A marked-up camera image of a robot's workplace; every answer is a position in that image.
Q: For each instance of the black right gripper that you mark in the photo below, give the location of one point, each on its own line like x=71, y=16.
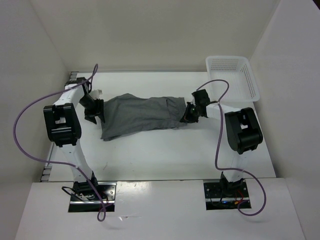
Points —
x=187, y=118

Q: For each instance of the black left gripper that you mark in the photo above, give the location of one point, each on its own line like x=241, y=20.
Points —
x=98, y=111

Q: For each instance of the grey shorts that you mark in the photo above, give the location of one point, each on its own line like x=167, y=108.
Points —
x=127, y=114

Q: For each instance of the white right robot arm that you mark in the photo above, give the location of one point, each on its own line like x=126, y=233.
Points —
x=239, y=128

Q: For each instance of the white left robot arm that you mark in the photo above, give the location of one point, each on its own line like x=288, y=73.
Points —
x=64, y=129

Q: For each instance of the white plastic basket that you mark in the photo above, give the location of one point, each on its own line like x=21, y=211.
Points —
x=237, y=71

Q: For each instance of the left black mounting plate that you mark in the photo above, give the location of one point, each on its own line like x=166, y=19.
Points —
x=81, y=203

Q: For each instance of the black mounting plate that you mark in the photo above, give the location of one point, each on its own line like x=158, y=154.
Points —
x=81, y=203
x=218, y=198

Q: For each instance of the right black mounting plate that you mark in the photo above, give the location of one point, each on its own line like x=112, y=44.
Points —
x=218, y=198

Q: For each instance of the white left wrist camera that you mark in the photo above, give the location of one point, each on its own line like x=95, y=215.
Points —
x=96, y=94

